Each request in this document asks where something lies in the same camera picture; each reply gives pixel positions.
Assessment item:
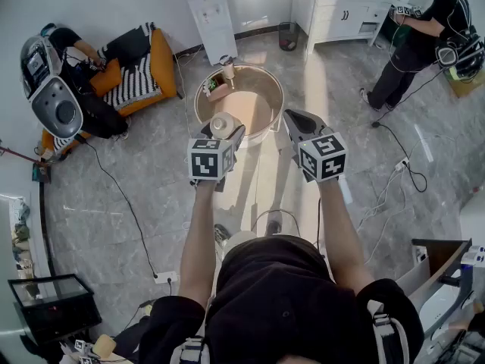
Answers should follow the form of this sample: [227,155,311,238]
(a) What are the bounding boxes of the person's left forearm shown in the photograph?
[177,180,228,306]

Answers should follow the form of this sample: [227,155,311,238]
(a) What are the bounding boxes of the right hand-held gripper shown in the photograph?
[283,108,349,184]

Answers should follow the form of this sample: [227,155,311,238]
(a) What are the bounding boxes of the grey harness strap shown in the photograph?
[170,335,211,364]
[365,300,411,364]

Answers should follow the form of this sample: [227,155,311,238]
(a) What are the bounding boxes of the person's right forearm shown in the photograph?
[317,178,376,295]

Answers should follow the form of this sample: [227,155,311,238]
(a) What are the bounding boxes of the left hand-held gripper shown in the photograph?
[187,121,246,193]

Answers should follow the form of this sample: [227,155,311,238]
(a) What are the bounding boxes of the black wire waste bin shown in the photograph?
[278,20,300,52]

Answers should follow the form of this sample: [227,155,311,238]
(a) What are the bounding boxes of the orange cushion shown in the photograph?
[89,58,124,98]

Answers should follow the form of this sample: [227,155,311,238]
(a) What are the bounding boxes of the cardboard box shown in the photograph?
[446,68,485,99]

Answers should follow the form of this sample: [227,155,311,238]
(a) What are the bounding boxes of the white floor cable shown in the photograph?
[173,45,205,140]
[355,165,409,267]

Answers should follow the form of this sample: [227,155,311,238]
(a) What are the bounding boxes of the person's black shirt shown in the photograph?
[138,235,425,364]

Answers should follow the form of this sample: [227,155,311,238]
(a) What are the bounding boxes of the wooden planter box with flowers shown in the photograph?
[202,73,230,103]

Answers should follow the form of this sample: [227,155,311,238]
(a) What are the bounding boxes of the grey white round machine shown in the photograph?
[20,33,84,140]

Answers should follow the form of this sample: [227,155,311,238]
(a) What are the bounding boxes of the black monitor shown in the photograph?
[7,274,103,347]

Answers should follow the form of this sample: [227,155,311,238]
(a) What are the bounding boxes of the round glass-top table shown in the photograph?
[194,64,285,146]

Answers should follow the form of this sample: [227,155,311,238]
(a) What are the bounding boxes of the orange sofa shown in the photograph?
[40,23,179,155]

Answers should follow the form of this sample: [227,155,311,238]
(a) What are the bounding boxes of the black floor cable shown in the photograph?
[371,121,428,193]
[74,133,159,280]

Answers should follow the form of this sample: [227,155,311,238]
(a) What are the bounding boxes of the white cabinet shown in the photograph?
[290,0,399,55]

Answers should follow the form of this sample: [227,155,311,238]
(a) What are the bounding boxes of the person's beige shorts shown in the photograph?
[221,230,259,257]

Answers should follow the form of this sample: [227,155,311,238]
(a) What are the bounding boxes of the black white striped blanket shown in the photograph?
[101,21,163,110]

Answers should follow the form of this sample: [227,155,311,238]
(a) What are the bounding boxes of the white water dispenser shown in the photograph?
[186,0,239,67]

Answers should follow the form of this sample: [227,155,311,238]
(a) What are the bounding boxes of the white box appliance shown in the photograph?
[458,192,485,242]

